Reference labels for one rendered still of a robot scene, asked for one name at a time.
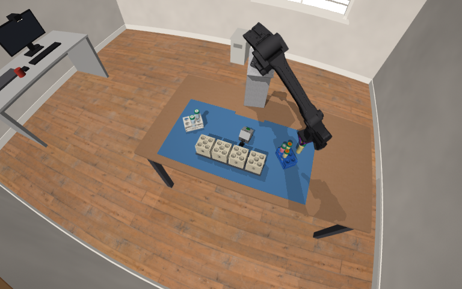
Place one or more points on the white tube rack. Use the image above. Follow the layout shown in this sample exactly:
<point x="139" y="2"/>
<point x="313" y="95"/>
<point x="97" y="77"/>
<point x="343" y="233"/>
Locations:
<point x="188" y="125"/>

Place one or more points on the blue tube rack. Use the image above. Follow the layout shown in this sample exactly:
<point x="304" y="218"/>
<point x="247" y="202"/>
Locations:
<point x="288" y="161"/>

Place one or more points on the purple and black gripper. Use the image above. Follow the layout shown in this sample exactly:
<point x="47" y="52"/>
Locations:
<point x="302" y="137"/>

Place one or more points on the blue bench mat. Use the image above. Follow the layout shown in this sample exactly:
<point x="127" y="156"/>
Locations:
<point x="223" y="124"/>

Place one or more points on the test tube with pink liquid and green cap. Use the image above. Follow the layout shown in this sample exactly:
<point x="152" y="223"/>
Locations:
<point x="283" y="147"/>

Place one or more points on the white box with done label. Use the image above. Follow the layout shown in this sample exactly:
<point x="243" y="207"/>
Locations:
<point x="245" y="135"/>

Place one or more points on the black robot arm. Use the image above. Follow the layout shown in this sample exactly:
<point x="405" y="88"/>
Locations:
<point x="269" y="54"/>

